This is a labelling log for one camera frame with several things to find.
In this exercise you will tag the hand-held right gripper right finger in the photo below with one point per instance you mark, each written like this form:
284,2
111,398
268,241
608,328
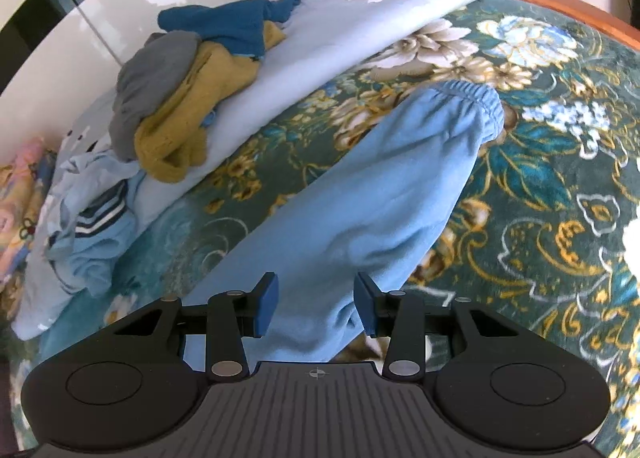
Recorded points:
366,307

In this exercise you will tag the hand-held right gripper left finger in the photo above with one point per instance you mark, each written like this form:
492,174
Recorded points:
265,304

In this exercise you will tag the light blue pants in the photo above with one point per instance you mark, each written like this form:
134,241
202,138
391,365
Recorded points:
375,188

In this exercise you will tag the light blue striped shirt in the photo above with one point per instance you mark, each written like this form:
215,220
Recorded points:
95,238

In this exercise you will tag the mustard yellow sweater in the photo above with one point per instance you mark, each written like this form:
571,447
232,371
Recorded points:
200,108

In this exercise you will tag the grey garment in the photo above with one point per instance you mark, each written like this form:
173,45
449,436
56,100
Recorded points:
150,83

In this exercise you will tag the colourful floral pillow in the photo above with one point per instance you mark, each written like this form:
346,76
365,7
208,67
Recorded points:
20,208

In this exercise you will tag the light blue daisy quilt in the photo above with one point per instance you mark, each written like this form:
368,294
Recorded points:
350,38

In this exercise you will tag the dark blue garment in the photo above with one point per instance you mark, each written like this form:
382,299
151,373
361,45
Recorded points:
225,23

